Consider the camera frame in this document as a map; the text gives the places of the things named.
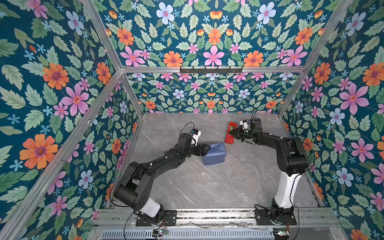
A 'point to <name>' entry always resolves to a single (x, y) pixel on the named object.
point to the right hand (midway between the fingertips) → (229, 130)
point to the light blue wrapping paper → (215, 155)
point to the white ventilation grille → (195, 234)
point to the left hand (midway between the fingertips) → (208, 144)
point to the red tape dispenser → (229, 138)
